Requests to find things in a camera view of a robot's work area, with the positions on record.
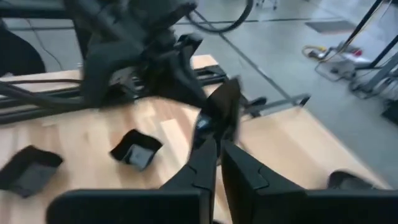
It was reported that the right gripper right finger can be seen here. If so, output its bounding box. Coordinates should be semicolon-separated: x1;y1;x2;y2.
221;141;307;224

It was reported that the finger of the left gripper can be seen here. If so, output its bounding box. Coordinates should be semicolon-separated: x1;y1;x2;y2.
149;52;187;105
174;32;208;108

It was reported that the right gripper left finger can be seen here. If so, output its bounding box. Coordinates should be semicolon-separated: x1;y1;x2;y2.
160;138;218;191

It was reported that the black leaf-shaped mini plate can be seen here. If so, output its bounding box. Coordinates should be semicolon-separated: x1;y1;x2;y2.
190;77;243;156
327;169;376;190

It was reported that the black square wavy mini plate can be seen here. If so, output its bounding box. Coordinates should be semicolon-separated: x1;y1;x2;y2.
109;128;164;172
0;144;64;199

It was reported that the black metal stand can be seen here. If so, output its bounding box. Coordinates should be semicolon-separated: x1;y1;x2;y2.
340;0;398;127

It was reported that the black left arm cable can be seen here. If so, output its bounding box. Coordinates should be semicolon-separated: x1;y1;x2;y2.
185;0;255;34

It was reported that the black aluminium table frame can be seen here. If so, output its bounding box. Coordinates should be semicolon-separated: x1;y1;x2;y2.
0;63;229;125

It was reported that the grey power strip with cables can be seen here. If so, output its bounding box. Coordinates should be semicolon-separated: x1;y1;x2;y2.
301;40;374;82

